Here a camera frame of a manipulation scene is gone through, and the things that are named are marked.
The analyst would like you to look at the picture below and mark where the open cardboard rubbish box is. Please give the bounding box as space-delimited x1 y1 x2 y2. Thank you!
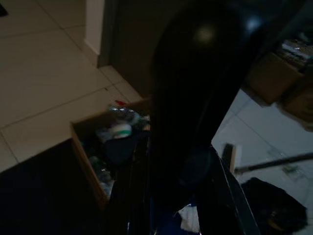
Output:
70 113 152 212

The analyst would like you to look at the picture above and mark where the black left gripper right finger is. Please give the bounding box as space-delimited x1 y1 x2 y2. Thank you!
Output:
207 143 260 235

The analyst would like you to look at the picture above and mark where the broom with dark handle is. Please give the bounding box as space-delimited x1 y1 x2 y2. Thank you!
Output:
222 143 313 175

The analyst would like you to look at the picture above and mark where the black crumpled cloth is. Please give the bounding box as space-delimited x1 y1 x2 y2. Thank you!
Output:
241 177 309 235

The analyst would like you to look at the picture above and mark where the dark grey door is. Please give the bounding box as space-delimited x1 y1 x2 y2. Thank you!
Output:
97 0 172 94

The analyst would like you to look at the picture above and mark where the small green paper scrap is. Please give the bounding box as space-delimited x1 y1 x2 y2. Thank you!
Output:
281 165 298 174

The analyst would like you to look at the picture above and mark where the black glossy robot leg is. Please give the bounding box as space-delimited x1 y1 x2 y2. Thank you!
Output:
149 0 266 216

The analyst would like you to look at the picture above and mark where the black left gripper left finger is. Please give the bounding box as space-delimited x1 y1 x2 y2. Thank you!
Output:
107 133 152 235

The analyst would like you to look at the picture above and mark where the dark blue plastic bag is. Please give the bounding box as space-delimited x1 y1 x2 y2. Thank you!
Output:
104 132 150 166

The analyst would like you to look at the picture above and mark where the clear bottle with red cap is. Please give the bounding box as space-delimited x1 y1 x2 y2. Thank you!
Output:
108 99 137 119

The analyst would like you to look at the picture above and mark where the white cup with green band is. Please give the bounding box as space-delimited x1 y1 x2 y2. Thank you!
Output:
111 123 133 140

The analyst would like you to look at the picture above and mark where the brown cardboard box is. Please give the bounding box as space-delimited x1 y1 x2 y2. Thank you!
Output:
246 51 307 105
281 79 313 129

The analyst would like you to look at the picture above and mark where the white crumpled cloth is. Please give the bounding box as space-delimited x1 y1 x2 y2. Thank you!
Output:
178 205 201 234

